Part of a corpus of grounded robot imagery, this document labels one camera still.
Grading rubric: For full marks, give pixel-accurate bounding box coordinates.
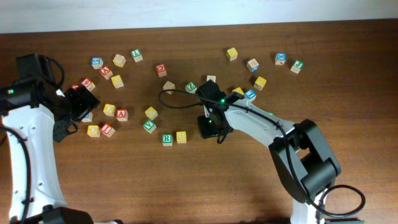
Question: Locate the green V block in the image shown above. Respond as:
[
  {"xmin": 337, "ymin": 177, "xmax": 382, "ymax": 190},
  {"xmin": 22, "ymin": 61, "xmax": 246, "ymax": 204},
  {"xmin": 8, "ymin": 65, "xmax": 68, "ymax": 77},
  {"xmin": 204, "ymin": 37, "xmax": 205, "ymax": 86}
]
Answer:
[{"xmin": 143, "ymin": 119, "xmax": 157, "ymax": 133}]

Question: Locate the plain wood block picture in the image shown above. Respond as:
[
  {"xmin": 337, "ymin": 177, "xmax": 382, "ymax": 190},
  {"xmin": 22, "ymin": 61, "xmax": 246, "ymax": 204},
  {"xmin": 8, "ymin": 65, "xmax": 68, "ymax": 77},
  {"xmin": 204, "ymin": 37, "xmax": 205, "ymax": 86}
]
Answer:
[{"xmin": 206, "ymin": 75, "xmax": 216, "ymax": 82}]

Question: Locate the red G block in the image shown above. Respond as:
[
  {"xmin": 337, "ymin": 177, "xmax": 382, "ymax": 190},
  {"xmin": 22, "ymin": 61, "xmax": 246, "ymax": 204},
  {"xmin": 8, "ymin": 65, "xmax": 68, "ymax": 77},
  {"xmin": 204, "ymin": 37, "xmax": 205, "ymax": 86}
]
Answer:
[{"xmin": 155, "ymin": 64, "xmax": 167, "ymax": 77}]

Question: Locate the yellow E block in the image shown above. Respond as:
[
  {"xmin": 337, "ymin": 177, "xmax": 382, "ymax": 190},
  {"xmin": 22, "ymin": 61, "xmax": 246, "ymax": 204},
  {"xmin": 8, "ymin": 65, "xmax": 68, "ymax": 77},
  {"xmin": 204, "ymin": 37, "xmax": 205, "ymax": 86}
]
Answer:
[{"xmin": 233, "ymin": 87, "xmax": 244, "ymax": 95}]

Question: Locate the blue L block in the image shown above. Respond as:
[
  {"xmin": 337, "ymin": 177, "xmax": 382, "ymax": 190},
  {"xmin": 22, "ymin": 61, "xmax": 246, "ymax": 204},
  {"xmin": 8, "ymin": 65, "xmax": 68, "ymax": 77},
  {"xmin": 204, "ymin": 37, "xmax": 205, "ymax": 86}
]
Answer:
[{"xmin": 244, "ymin": 89, "xmax": 257, "ymax": 101}]

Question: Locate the green L block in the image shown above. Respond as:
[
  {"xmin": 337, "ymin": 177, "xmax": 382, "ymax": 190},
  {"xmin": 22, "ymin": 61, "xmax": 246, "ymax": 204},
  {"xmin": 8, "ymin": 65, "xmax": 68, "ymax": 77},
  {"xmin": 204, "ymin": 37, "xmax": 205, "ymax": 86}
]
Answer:
[{"xmin": 131, "ymin": 49, "xmax": 143, "ymax": 62}]

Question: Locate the blue H block lower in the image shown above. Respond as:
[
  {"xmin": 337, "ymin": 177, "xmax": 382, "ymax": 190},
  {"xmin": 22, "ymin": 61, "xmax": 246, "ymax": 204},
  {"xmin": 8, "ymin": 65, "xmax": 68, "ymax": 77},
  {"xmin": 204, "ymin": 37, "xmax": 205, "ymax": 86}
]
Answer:
[{"xmin": 81, "ymin": 112, "xmax": 93, "ymax": 123}]

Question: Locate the yellow C block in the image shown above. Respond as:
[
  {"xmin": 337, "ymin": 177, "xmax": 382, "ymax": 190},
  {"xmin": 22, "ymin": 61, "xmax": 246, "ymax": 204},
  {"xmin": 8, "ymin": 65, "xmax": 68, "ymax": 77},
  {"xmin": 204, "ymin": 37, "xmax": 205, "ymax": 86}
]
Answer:
[{"xmin": 87, "ymin": 125, "xmax": 101, "ymax": 138}]

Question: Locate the yellow block upper left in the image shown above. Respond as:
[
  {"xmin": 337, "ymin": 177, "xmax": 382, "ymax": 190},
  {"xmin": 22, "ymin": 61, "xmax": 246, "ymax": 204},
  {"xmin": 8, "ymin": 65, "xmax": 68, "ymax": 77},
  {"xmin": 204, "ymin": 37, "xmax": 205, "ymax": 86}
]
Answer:
[{"xmin": 111, "ymin": 75, "xmax": 124, "ymax": 88}]

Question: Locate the yellow S block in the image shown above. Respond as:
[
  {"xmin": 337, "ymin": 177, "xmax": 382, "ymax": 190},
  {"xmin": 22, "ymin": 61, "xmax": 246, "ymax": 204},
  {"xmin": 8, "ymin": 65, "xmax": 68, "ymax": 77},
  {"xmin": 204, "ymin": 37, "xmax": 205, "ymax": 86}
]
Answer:
[{"xmin": 176, "ymin": 131, "xmax": 187, "ymax": 144}]

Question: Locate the red a block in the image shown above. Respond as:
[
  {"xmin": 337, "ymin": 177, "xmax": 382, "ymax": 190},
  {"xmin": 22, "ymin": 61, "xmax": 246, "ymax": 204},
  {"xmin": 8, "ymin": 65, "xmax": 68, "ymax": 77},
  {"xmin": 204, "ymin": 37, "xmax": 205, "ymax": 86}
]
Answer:
[
  {"xmin": 99, "ymin": 66, "xmax": 113, "ymax": 80},
  {"xmin": 116, "ymin": 109, "xmax": 128, "ymax": 121}
]

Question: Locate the plain wood block centre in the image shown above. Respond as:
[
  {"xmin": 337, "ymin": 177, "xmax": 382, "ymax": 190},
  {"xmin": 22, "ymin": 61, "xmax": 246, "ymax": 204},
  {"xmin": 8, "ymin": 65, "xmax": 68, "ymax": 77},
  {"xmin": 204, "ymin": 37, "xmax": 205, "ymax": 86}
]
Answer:
[{"xmin": 163, "ymin": 81, "xmax": 175, "ymax": 95}]

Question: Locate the plain wood yellow-sided block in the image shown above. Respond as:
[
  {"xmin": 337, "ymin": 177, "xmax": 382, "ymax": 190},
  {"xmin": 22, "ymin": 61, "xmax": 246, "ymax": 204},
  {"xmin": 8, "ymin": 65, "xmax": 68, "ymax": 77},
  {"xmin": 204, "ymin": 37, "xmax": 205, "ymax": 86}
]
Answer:
[{"xmin": 113, "ymin": 54, "xmax": 126, "ymax": 68}]

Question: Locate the blue X block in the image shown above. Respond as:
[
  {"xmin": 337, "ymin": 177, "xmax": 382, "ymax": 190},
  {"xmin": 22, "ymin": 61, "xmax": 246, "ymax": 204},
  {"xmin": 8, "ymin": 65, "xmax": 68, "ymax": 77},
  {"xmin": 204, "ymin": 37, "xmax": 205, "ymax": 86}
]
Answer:
[{"xmin": 275, "ymin": 52, "xmax": 287, "ymax": 65}]

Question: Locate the green Z block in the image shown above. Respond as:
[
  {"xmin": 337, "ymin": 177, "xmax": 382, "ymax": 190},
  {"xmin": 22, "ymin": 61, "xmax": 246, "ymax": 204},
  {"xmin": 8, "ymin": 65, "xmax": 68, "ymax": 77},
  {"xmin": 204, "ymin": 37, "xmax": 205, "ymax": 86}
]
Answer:
[{"xmin": 185, "ymin": 82, "xmax": 198, "ymax": 94}]

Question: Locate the wood block blue D side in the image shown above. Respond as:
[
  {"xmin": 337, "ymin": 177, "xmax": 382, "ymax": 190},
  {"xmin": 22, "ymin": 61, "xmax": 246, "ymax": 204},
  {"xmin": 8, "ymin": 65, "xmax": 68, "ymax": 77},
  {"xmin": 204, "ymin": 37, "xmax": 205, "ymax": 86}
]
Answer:
[{"xmin": 246, "ymin": 58, "xmax": 259, "ymax": 72}]

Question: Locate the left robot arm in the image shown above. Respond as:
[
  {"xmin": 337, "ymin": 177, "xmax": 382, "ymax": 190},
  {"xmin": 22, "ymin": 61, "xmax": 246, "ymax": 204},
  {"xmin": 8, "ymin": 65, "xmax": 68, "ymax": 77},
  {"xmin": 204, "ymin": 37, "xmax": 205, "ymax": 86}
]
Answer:
[{"xmin": 1, "ymin": 54, "xmax": 100, "ymax": 224}]

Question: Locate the red I block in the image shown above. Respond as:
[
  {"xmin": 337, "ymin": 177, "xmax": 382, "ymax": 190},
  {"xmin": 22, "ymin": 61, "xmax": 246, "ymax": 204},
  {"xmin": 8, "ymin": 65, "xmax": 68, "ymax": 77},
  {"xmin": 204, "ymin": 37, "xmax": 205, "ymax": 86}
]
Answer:
[{"xmin": 100, "ymin": 123, "xmax": 115, "ymax": 138}]

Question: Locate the red 9 block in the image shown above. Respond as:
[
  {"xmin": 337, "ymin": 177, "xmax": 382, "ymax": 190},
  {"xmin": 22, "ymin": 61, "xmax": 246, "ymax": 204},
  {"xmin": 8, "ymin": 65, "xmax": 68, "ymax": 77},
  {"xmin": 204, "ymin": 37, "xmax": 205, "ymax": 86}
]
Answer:
[{"xmin": 81, "ymin": 78, "xmax": 95, "ymax": 91}]

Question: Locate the blue S block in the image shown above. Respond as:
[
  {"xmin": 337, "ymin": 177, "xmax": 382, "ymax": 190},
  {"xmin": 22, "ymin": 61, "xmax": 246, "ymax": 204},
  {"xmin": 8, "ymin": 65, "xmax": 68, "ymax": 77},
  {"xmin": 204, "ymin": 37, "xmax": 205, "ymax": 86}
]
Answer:
[{"xmin": 91, "ymin": 57, "xmax": 103, "ymax": 70}]

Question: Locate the yellow O block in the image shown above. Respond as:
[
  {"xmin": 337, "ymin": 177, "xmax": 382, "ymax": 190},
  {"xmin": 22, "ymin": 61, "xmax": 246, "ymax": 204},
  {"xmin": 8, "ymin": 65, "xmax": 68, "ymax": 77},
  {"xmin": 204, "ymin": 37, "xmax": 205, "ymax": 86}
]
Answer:
[{"xmin": 103, "ymin": 103, "xmax": 117, "ymax": 116}]

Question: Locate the red A block upper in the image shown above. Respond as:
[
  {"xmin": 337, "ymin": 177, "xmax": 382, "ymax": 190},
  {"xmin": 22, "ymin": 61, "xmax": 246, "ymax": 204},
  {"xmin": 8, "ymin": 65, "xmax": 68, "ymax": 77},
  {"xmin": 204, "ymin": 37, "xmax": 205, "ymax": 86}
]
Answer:
[{"xmin": 99, "ymin": 66, "xmax": 113, "ymax": 80}]

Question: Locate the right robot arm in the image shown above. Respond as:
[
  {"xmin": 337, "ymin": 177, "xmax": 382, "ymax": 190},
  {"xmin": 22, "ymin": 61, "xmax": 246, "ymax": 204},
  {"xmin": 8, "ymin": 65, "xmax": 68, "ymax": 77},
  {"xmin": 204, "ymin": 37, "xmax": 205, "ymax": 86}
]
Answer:
[{"xmin": 195, "ymin": 81, "xmax": 341, "ymax": 223}]

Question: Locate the green R block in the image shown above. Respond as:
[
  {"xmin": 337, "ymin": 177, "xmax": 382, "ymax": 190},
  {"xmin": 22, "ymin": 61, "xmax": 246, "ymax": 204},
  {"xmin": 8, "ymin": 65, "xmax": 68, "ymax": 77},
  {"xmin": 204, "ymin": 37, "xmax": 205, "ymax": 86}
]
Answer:
[{"xmin": 162, "ymin": 134, "xmax": 173, "ymax": 146}]

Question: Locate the yellow block top right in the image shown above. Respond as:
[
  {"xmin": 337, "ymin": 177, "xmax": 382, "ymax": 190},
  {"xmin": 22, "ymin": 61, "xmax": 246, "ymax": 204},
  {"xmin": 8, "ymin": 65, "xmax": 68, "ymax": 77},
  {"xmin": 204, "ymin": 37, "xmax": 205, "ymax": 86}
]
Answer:
[{"xmin": 226, "ymin": 47, "xmax": 238, "ymax": 61}]

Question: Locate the green J block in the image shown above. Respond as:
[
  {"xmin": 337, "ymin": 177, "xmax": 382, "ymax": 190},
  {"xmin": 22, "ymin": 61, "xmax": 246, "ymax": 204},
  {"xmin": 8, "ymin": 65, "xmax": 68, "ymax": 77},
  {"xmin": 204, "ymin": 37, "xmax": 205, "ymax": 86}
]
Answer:
[{"xmin": 290, "ymin": 60, "xmax": 304, "ymax": 74}]

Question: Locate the red A block lower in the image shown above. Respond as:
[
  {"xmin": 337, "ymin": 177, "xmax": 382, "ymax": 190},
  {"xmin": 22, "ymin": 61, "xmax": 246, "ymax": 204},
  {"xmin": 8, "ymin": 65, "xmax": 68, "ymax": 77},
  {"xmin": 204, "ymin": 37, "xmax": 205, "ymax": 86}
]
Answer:
[{"xmin": 116, "ymin": 109, "xmax": 128, "ymax": 121}]

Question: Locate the yellow Q block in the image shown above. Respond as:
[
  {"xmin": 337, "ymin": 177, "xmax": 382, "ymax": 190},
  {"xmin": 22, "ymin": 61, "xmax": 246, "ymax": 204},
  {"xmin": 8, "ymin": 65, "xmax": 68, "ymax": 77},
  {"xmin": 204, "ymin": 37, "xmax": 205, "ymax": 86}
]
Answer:
[{"xmin": 145, "ymin": 106, "xmax": 158, "ymax": 121}]

